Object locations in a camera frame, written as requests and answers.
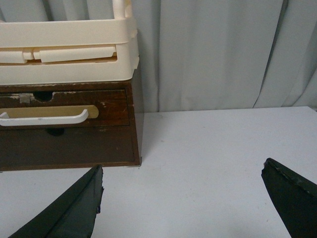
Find brown wooden drawer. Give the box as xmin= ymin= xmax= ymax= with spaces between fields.
xmin=0 ymin=126 xmax=137 ymax=170
xmin=0 ymin=89 xmax=129 ymax=127

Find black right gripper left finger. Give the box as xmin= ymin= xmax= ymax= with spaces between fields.
xmin=10 ymin=165 xmax=104 ymax=238

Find brown wooden drawer cabinet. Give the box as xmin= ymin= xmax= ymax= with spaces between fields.
xmin=0 ymin=78 xmax=144 ymax=171

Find cream plastic basket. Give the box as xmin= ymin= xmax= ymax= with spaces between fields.
xmin=0 ymin=0 xmax=139 ymax=85

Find grey curtain backdrop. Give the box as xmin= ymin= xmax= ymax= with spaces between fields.
xmin=0 ymin=0 xmax=317 ymax=114

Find white drawer handle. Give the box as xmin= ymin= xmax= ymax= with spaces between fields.
xmin=0 ymin=109 xmax=89 ymax=126

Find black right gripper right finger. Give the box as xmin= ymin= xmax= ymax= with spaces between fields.
xmin=261 ymin=158 xmax=317 ymax=238

